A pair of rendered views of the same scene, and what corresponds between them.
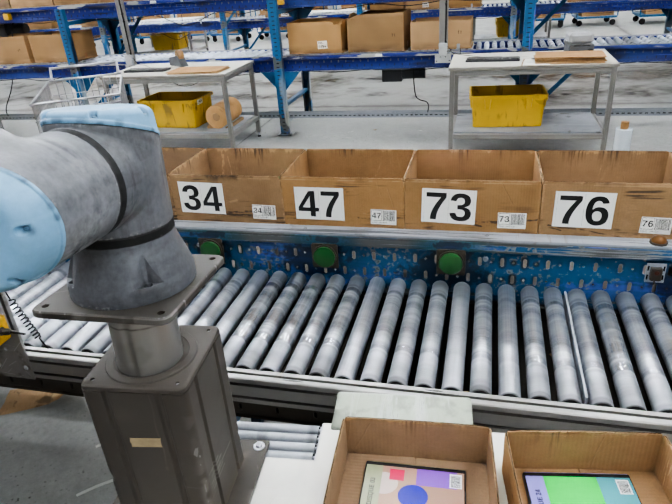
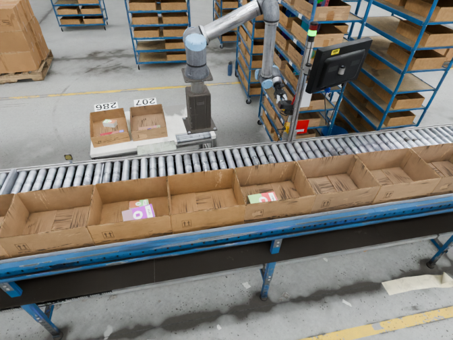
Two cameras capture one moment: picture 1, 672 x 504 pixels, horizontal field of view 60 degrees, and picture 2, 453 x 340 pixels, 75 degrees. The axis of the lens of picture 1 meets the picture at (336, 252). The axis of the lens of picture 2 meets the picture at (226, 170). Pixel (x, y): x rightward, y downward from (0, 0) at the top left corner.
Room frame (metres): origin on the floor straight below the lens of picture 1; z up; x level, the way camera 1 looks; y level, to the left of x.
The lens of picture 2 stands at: (2.85, -0.49, 2.20)
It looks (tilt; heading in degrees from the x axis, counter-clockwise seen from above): 42 degrees down; 152
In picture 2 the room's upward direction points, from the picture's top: 2 degrees clockwise
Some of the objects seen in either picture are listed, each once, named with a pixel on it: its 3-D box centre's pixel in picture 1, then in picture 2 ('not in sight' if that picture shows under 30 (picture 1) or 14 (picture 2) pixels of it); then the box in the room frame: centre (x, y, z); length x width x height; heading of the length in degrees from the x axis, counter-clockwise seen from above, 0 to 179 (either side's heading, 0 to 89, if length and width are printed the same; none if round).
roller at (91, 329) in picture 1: (117, 306); (283, 165); (1.56, 0.69, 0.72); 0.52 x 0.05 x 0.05; 164
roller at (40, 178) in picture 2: not in sight; (34, 195); (1.09, -1.00, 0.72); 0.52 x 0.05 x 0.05; 164
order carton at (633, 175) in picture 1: (605, 192); (55, 219); (1.61, -0.82, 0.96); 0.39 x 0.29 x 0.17; 74
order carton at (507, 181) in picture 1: (472, 189); (133, 209); (1.71, -0.45, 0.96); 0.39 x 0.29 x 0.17; 74
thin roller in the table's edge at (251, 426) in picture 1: (257, 427); (194, 138); (0.97, 0.20, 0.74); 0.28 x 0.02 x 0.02; 80
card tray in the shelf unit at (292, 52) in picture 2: not in sight; (311, 55); (0.81, 1.44, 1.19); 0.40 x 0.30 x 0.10; 164
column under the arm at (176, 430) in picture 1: (172, 425); (198, 107); (0.80, 0.32, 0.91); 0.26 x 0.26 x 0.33; 80
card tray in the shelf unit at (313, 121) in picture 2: not in sight; (298, 112); (0.82, 1.44, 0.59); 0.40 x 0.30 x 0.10; 162
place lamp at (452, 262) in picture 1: (450, 264); not in sight; (1.52, -0.34, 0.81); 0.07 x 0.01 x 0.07; 74
